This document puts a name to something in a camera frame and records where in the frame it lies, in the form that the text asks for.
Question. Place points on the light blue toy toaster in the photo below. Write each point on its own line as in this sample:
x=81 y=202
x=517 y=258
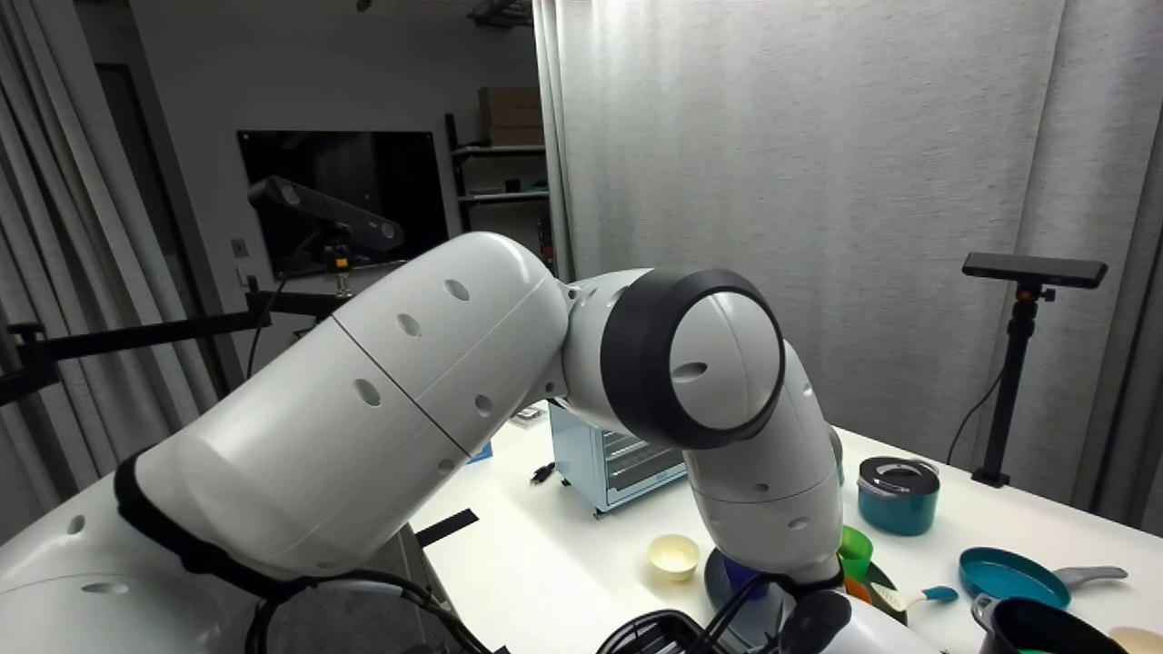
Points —
x=620 y=466

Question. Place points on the tan cardboard box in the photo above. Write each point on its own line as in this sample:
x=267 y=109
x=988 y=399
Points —
x=509 y=112

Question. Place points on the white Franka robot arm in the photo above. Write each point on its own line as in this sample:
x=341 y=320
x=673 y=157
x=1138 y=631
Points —
x=365 y=399

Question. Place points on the green plastic cup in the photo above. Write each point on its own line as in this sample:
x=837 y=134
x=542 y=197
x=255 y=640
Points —
x=860 y=548

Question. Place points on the small teal spoon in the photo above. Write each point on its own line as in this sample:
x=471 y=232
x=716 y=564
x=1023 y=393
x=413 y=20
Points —
x=938 y=592

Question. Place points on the grey pleated curtain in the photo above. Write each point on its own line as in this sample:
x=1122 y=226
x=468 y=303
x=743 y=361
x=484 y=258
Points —
x=75 y=220

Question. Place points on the small cream bowl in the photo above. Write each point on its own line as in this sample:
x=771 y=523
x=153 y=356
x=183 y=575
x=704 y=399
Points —
x=673 y=562

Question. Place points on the black camera stand pole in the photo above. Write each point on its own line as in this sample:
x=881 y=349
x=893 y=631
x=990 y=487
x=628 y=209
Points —
x=1013 y=385

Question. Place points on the cream toy utensil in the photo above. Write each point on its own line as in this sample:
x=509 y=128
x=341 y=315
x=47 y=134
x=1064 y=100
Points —
x=893 y=596

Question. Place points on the grey round plate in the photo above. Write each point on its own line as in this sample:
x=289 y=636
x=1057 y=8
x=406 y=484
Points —
x=730 y=611

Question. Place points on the grey white curtain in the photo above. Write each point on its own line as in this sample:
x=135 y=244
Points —
x=847 y=145

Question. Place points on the cream round plush toy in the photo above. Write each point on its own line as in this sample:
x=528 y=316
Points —
x=1144 y=640

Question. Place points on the black pot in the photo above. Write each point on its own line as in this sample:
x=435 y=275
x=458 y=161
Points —
x=1040 y=631

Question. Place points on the small grey card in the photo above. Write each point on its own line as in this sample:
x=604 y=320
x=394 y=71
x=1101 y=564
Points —
x=533 y=416

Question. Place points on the teal pot with lid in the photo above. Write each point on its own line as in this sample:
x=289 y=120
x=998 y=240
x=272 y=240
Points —
x=898 y=501

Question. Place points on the black tape strip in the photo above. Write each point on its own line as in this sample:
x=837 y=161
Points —
x=444 y=529

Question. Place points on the black camera bar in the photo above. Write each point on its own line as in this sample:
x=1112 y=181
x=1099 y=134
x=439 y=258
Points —
x=1037 y=270

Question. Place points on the dark shelf unit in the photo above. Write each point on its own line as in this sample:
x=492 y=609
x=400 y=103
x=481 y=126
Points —
x=509 y=181

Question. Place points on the wall outlet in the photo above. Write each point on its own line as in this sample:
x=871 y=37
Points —
x=239 y=244

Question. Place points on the black wall monitor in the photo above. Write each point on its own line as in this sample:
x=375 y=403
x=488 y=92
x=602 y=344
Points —
x=314 y=157

